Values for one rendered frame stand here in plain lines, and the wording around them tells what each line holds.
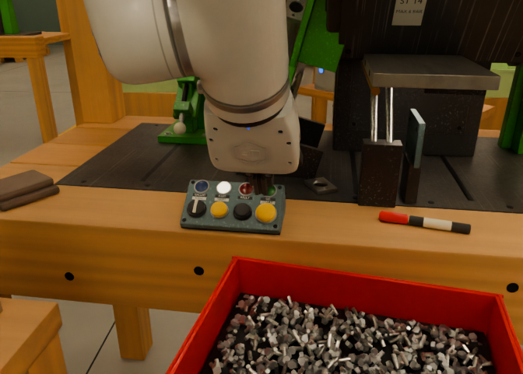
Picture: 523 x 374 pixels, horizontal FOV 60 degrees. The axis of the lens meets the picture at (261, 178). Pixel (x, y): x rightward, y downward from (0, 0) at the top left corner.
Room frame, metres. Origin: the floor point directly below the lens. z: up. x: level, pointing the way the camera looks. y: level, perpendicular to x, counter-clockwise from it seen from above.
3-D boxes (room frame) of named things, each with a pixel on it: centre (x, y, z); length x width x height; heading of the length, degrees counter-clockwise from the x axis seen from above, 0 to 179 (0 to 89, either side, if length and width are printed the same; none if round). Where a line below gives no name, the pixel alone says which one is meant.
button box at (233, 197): (0.63, 0.04, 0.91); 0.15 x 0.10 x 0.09; 82
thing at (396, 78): (0.79, -0.25, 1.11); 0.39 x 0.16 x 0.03; 172
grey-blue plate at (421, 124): (0.72, -0.26, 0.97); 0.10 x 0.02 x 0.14; 172
